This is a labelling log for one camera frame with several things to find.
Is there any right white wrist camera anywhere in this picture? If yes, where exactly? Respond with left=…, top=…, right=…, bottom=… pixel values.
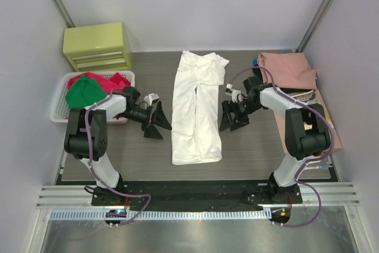
left=225, top=84, right=243, bottom=103

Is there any green t shirt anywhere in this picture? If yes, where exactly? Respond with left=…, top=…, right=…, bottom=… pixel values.
left=65, top=75, right=107, bottom=110

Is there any brown cardboard sheet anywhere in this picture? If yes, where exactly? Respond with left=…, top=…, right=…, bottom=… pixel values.
left=272, top=88, right=343, bottom=155

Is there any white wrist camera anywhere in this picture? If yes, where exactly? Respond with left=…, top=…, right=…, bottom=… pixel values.
left=143, top=93, right=160, bottom=108
left=225, top=84, right=243, bottom=103

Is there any dark blue marker pen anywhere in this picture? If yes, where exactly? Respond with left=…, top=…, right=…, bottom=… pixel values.
left=304, top=165, right=333, bottom=170

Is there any yellow-green drawer box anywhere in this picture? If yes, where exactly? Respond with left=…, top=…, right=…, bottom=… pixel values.
left=63, top=22, right=132, bottom=72

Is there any white printed t shirt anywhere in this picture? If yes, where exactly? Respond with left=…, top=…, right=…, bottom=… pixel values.
left=171, top=51, right=229, bottom=165

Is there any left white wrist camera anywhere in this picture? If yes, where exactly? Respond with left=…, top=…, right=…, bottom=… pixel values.
left=143, top=93, right=160, bottom=108

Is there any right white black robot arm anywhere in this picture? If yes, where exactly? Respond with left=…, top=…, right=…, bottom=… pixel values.
left=219, top=76, right=332, bottom=203

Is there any yellow picture book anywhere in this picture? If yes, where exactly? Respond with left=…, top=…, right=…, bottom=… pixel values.
left=290, top=89, right=334, bottom=128

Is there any white slotted cable duct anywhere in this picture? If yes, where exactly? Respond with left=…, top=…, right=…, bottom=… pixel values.
left=50, top=208, right=272, bottom=221

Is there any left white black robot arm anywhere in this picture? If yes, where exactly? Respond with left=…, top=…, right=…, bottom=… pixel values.
left=64, top=87, right=172, bottom=206

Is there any white plastic basket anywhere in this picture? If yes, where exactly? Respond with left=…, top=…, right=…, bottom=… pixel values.
left=50, top=71, right=135, bottom=123

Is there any pink folded t shirt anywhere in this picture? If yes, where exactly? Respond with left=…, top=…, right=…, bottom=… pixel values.
left=258, top=53, right=317, bottom=90

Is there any red t shirt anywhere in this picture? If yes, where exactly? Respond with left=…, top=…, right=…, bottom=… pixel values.
left=84, top=72, right=131, bottom=95

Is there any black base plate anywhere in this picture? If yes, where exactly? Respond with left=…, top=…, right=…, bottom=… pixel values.
left=84, top=180, right=303, bottom=212

